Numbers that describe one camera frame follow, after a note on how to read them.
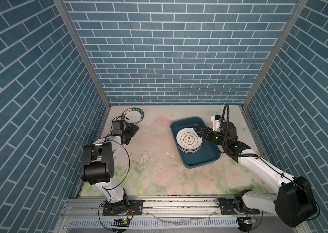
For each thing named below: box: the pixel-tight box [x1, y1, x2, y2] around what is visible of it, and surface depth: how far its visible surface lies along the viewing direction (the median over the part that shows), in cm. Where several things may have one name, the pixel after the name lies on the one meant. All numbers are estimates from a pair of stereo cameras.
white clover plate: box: [176, 127, 203, 154], surface depth 96 cm
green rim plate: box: [121, 107, 145, 125], surface depth 118 cm
